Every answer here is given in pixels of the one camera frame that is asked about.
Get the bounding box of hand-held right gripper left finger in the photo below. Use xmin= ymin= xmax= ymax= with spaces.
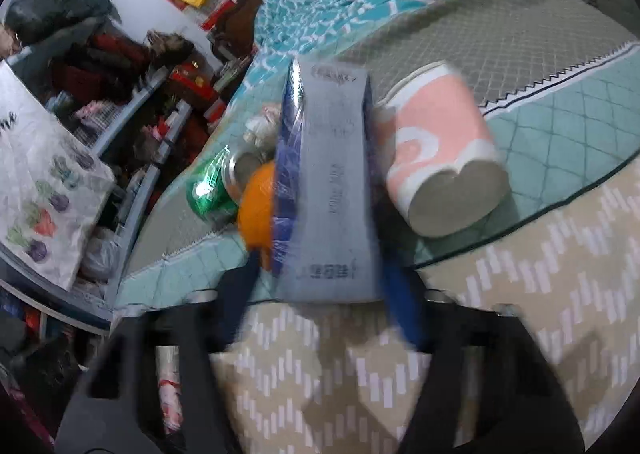
xmin=52 ymin=254 xmax=261 ymax=454

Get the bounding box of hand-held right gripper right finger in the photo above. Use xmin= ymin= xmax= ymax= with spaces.
xmin=377 ymin=256 xmax=586 ymax=454

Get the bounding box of green drink can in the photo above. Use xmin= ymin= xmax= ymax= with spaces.
xmin=186 ymin=146 xmax=263 ymax=225

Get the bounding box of blue grey carton box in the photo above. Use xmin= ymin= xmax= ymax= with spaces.
xmin=272 ymin=58 xmax=386 ymax=305

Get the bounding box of grey plastic bag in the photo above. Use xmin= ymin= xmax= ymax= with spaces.
xmin=80 ymin=229 xmax=126 ymax=282

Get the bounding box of pink white paper cup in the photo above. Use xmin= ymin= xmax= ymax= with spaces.
xmin=372 ymin=61 xmax=510 ymax=239

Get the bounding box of crumpled white red wrapper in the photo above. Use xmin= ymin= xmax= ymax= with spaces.
xmin=242 ymin=104 xmax=283 ymax=149

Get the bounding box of grey metal shelf rack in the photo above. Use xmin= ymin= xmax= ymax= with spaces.
xmin=0 ymin=18 xmax=193 ymax=335

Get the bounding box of red gift box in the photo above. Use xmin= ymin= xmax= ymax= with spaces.
xmin=167 ymin=62 xmax=226 ymax=119

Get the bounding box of white cactus print cloth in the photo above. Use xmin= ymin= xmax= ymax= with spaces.
xmin=0 ymin=61 xmax=117 ymax=291

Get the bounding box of camouflage bag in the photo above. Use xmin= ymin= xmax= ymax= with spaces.
xmin=147 ymin=31 xmax=195 ymax=65

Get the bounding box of pile of dark red clothes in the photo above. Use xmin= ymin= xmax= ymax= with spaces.
xmin=50 ymin=34 xmax=151 ymax=99

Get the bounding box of red white wall calendar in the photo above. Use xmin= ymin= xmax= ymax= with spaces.
xmin=197 ymin=0 xmax=236 ymax=32

